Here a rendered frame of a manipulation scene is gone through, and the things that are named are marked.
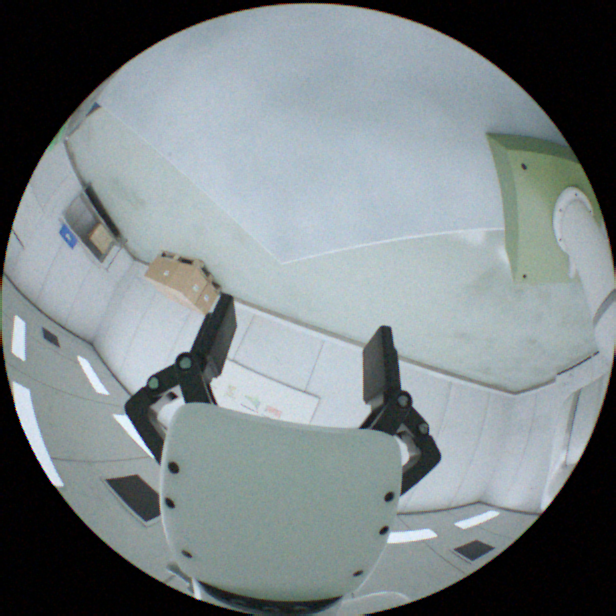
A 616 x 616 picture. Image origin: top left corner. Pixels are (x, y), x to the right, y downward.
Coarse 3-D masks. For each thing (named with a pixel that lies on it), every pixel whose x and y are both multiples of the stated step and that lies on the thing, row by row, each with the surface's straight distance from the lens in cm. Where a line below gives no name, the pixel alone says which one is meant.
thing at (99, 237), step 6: (96, 228) 506; (102, 228) 508; (90, 234) 519; (96, 234) 504; (102, 234) 510; (108, 234) 518; (90, 240) 527; (96, 240) 506; (102, 240) 512; (108, 240) 520; (96, 246) 515; (102, 246) 516; (108, 246) 524; (102, 252) 520
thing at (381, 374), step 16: (384, 336) 12; (368, 352) 13; (384, 352) 12; (368, 368) 13; (384, 368) 11; (368, 384) 13; (384, 384) 11; (400, 384) 12; (368, 400) 13; (384, 400) 11; (416, 416) 12; (400, 432) 13; (416, 432) 12
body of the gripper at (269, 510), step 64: (192, 448) 8; (256, 448) 8; (320, 448) 8; (384, 448) 9; (192, 512) 9; (256, 512) 8; (320, 512) 8; (384, 512) 10; (192, 576) 12; (256, 576) 10; (320, 576) 10
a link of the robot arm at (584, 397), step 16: (608, 304) 29; (608, 320) 29; (608, 336) 28; (608, 352) 29; (592, 384) 30; (608, 384) 28; (592, 400) 28; (576, 416) 28; (592, 416) 27; (576, 432) 28; (592, 432) 27; (576, 448) 29
